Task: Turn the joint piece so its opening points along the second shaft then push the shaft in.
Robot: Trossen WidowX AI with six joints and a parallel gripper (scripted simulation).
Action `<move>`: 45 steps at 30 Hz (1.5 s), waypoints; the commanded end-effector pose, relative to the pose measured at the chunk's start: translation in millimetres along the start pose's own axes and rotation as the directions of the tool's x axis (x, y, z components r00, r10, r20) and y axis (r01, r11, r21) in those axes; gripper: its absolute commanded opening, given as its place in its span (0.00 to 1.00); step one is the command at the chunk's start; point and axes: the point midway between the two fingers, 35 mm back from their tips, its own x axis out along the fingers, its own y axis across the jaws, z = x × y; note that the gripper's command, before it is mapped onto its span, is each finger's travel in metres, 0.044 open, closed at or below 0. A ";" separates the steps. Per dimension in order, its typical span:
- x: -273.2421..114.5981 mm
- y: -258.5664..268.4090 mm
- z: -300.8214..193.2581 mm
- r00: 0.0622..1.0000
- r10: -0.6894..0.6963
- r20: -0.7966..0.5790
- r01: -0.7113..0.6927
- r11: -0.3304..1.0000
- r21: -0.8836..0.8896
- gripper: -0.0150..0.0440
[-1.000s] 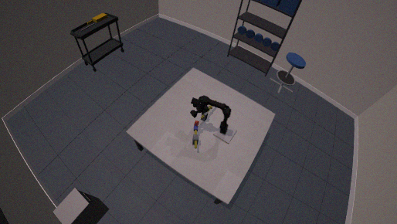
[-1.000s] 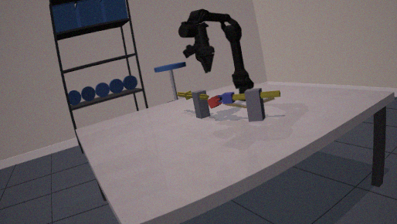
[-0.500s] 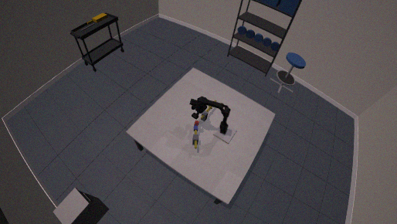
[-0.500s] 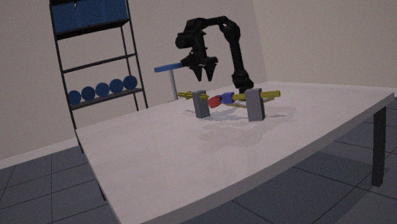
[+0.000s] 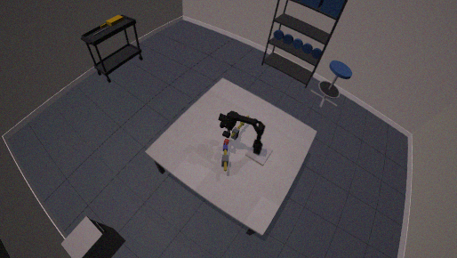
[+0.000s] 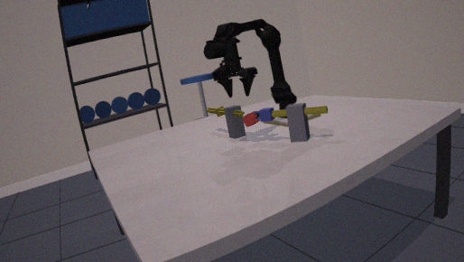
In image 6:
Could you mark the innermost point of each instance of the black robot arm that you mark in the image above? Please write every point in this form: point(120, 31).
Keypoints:
point(225, 44)

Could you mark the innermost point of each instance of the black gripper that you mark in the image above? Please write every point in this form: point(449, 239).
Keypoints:
point(248, 75)

